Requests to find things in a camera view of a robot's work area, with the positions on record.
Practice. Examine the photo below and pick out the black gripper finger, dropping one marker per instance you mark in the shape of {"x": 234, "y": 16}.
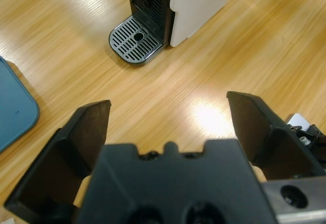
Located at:
{"x": 63, "y": 163}
{"x": 275, "y": 147}

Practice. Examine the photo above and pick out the white capsule coffee machine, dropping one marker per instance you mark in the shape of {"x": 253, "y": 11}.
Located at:
{"x": 198, "y": 5}

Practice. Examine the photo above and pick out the blue plastic tray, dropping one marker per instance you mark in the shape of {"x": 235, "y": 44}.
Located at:
{"x": 15, "y": 107}

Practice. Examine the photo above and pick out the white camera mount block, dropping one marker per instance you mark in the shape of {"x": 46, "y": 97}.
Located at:
{"x": 298, "y": 121}

